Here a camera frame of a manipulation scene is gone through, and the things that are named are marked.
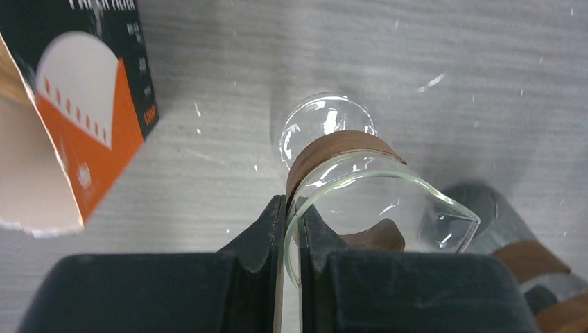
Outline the small glass carafe wood collar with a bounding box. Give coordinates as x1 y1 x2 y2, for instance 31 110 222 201
276 92 481 287

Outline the orange coffee filter box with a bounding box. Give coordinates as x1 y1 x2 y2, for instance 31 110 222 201
1 1 159 238

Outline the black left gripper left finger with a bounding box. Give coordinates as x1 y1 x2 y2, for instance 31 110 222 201
18 195 286 332

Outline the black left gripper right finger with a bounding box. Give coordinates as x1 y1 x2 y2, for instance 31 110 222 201
297 208 537 332

